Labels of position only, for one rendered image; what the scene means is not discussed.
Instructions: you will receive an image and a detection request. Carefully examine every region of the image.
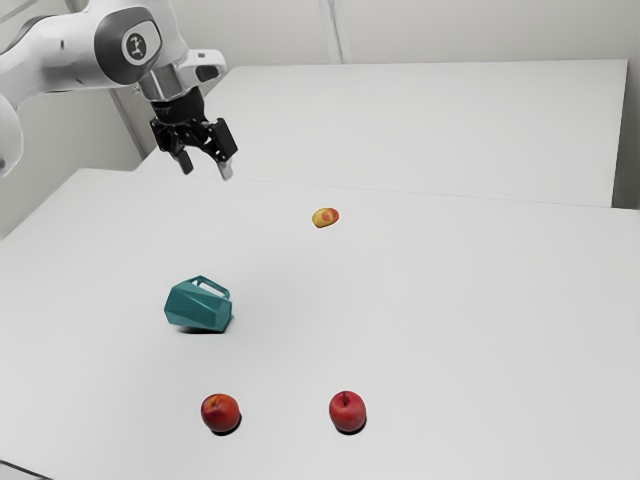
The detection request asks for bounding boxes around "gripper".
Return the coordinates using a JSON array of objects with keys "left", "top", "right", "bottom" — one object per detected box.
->
[{"left": 147, "top": 87, "right": 239, "bottom": 182}]

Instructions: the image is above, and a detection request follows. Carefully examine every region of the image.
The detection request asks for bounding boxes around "teal faceted mug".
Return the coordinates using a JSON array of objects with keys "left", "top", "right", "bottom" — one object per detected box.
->
[{"left": 163, "top": 274, "right": 235, "bottom": 334}]

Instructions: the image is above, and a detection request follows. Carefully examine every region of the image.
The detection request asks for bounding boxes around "red apple with yellow patch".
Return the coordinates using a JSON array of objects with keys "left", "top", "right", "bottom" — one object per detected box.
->
[{"left": 200, "top": 393, "right": 242, "bottom": 434}]

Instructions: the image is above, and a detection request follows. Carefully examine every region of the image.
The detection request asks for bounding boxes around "dark red apple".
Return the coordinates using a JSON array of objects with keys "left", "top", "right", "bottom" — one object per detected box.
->
[{"left": 328, "top": 390, "right": 367, "bottom": 433}]

